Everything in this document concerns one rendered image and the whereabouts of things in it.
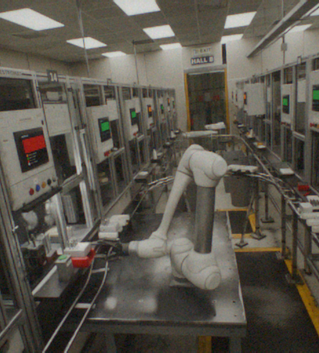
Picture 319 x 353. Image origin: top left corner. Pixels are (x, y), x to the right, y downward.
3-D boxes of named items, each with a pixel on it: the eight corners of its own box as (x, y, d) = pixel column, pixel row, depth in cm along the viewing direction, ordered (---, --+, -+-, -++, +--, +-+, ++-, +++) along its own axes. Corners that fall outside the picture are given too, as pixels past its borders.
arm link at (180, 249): (187, 261, 199) (184, 232, 194) (203, 274, 184) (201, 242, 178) (167, 269, 193) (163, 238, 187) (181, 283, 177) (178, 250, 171)
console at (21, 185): (21, 211, 140) (-4, 112, 128) (-33, 213, 145) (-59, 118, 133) (62, 185, 180) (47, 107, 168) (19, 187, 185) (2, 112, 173)
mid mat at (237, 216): (263, 237, 371) (263, 236, 370) (218, 238, 380) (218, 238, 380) (251, 208, 466) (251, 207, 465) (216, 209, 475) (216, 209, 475)
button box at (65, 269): (68, 280, 161) (65, 261, 158) (55, 280, 162) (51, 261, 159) (74, 272, 168) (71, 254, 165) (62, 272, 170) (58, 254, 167)
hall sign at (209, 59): (214, 63, 928) (213, 54, 921) (190, 65, 941) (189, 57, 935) (214, 63, 931) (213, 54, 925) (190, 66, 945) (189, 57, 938)
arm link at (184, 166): (171, 167, 173) (184, 171, 162) (184, 140, 174) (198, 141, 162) (188, 176, 180) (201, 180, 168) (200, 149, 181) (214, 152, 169)
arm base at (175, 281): (199, 267, 201) (198, 260, 200) (198, 287, 180) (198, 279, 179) (173, 267, 204) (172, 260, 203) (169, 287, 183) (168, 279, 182)
